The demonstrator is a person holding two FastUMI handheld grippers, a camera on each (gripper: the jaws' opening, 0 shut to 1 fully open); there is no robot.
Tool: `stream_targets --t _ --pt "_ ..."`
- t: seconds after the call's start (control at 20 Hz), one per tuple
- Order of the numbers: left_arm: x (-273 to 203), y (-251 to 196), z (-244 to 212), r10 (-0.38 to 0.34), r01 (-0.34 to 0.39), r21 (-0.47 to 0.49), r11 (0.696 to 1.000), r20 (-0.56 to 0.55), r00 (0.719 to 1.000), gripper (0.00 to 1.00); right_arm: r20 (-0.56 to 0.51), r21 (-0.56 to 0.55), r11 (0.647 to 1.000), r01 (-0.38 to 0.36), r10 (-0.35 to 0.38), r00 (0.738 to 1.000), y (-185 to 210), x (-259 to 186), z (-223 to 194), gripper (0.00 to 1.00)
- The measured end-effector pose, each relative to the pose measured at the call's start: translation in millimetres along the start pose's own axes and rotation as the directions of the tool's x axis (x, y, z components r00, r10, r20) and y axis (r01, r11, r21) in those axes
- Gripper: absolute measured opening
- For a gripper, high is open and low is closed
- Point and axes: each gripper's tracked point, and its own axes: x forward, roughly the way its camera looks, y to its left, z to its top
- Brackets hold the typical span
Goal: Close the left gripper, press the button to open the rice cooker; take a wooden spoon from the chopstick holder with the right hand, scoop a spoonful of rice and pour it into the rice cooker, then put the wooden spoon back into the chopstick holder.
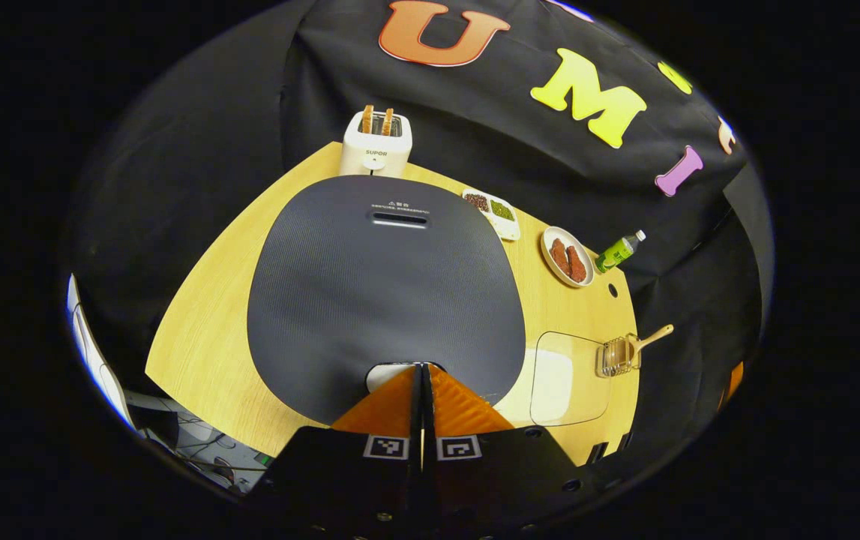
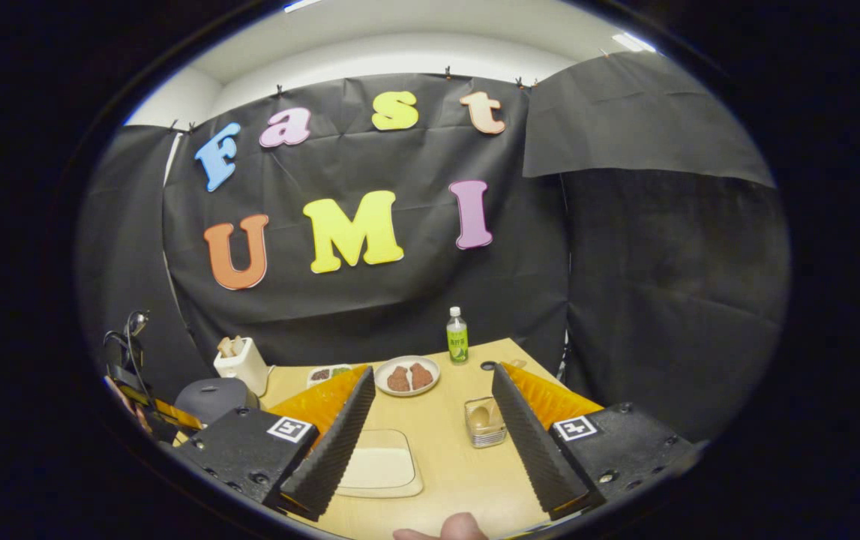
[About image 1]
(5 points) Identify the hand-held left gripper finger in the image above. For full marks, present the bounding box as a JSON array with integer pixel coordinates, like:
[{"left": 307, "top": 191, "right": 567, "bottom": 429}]
[
  {"left": 424, "top": 364, "right": 610, "bottom": 540},
  {"left": 261, "top": 364, "right": 424, "bottom": 540}
]

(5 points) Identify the wooden spoon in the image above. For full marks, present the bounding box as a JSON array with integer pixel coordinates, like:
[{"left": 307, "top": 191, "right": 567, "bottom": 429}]
[{"left": 619, "top": 324, "right": 675, "bottom": 370}]

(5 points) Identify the dark grey rice cooker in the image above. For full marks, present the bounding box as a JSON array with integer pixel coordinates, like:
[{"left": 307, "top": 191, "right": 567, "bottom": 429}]
[{"left": 247, "top": 175, "right": 526, "bottom": 426}]

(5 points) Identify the metal wire chopstick holder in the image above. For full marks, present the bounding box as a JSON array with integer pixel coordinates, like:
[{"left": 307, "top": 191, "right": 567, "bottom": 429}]
[{"left": 596, "top": 335, "right": 642, "bottom": 378}]

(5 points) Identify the white raw rice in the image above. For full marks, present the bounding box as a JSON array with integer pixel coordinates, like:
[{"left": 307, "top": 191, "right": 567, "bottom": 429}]
[{"left": 534, "top": 349, "right": 574, "bottom": 422}]

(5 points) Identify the clear plastic rice container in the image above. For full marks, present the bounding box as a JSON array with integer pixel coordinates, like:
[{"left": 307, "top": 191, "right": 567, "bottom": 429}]
[{"left": 529, "top": 331, "right": 614, "bottom": 427}]

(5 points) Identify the green drink bottle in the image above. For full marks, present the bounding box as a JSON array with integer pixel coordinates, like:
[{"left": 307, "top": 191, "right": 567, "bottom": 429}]
[{"left": 595, "top": 230, "right": 646, "bottom": 274}]

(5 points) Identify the white round plate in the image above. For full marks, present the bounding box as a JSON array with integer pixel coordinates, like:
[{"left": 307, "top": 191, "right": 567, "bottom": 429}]
[{"left": 541, "top": 226, "right": 595, "bottom": 289}]

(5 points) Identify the white divided bean dish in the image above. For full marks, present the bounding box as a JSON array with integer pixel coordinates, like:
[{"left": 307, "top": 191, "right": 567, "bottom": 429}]
[{"left": 462, "top": 187, "right": 521, "bottom": 242}]

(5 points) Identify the white toaster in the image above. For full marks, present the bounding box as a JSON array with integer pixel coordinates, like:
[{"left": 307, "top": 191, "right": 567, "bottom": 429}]
[{"left": 340, "top": 105, "right": 413, "bottom": 179}]

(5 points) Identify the black backdrop cloth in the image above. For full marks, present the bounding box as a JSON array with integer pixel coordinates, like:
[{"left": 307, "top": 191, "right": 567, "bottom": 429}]
[{"left": 73, "top": 0, "right": 775, "bottom": 466}]

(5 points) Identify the white plastic box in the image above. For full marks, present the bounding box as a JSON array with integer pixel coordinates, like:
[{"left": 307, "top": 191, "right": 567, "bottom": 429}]
[{"left": 68, "top": 274, "right": 135, "bottom": 430}]

